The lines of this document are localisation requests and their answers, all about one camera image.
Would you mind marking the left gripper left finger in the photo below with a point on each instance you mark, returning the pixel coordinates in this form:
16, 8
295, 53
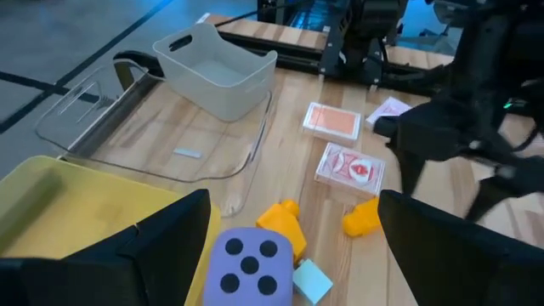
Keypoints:
127, 272

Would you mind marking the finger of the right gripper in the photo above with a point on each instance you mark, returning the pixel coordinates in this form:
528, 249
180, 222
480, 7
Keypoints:
510, 183
429, 132

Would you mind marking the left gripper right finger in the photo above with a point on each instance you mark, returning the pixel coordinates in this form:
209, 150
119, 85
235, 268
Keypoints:
467, 272

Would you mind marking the yellow plastic toy block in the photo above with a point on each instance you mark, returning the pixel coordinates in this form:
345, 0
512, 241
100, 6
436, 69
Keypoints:
282, 225
361, 219

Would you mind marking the purple foam die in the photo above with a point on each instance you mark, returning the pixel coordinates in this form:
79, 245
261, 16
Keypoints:
248, 272

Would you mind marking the light blue toy brick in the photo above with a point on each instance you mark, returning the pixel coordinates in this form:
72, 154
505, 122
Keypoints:
312, 281

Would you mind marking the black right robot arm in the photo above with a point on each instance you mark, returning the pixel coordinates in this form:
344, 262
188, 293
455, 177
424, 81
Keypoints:
370, 25

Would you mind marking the pink pattern playing card box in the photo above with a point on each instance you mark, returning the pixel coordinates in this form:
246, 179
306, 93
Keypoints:
389, 109

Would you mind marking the yellow plastic bin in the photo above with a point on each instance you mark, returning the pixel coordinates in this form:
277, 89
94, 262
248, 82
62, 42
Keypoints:
85, 212

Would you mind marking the red emblem playing card box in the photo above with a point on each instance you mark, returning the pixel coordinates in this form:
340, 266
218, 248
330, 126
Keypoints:
350, 170

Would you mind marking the orange back playing card box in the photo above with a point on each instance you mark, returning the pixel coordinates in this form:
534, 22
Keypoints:
332, 122

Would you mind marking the large clear plastic bin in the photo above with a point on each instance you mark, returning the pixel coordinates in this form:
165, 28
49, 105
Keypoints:
170, 140

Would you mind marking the grey plastic bin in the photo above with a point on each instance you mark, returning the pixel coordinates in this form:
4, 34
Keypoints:
217, 72

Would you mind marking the black aluminium support frame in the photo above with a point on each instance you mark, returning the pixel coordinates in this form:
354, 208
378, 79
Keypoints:
276, 44

